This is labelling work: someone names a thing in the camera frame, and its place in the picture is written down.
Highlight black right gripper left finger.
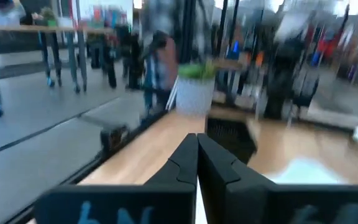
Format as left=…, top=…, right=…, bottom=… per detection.
left=34, top=133, right=199, bottom=224

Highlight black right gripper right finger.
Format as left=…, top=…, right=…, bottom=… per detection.
left=197, top=133, right=358, bottom=224

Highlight black slotted plastic basket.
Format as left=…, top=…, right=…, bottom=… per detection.
left=205, top=117, right=258, bottom=165

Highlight white plastic bin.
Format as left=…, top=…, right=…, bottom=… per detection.
left=264, top=157, right=349, bottom=185

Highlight potted green succulent plant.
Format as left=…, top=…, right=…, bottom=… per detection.
left=175, top=60, right=219, bottom=116

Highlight person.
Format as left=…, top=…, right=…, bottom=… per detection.
left=0, top=0, right=27, bottom=27
left=141, top=29, right=180, bottom=113

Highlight wooden table grey legs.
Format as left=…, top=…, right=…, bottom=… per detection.
left=0, top=24, right=114, bottom=119

